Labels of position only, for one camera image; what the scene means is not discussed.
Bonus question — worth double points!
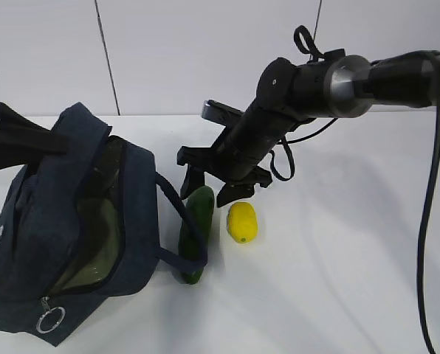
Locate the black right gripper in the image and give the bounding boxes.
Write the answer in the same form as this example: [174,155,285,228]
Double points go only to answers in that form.
[176,146,272,207]

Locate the silver zipper pull ring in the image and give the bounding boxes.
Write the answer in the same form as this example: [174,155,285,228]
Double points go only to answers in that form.
[36,305,66,335]

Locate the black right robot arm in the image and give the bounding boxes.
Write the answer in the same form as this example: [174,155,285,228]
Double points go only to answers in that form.
[177,49,440,206]

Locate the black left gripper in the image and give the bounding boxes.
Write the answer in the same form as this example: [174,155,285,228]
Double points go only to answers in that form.
[0,102,68,170]

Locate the yellow lemon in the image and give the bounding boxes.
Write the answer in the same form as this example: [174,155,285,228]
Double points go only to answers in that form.
[227,202,258,243]

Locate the glass container with green lid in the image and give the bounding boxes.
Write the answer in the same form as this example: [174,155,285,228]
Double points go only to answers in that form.
[50,136,123,294]

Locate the green cucumber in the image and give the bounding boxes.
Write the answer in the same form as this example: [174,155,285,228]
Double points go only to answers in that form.
[178,186,215,285]

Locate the dark blue fabric lunch bag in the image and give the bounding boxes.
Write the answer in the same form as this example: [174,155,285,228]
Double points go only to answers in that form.
[0,103,200,345]

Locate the black cable loop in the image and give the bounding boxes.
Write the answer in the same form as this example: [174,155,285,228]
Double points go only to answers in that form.
[267,143,297,182]

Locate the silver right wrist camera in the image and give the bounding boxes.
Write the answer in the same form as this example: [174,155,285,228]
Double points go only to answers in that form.
[201,100,244,128]

